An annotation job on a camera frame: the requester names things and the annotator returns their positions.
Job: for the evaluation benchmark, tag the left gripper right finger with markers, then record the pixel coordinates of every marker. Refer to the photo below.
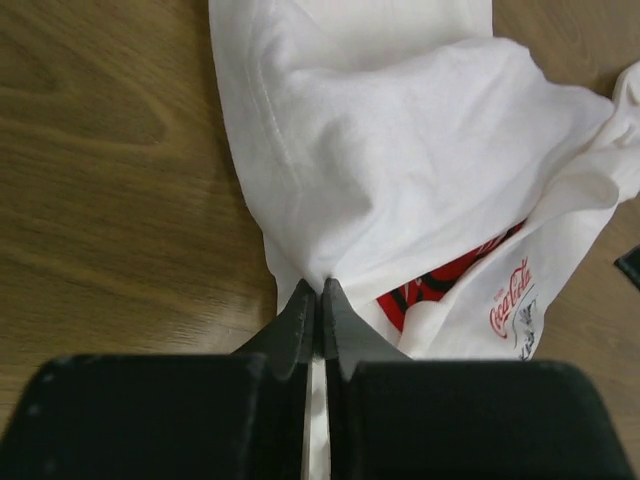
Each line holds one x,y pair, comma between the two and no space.
347,339

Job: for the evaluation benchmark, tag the white Coca-Cola t-shirt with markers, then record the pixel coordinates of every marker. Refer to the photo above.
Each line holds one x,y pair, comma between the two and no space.
430,167

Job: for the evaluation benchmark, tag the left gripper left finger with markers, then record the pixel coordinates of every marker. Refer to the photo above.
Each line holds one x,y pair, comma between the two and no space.
287,340

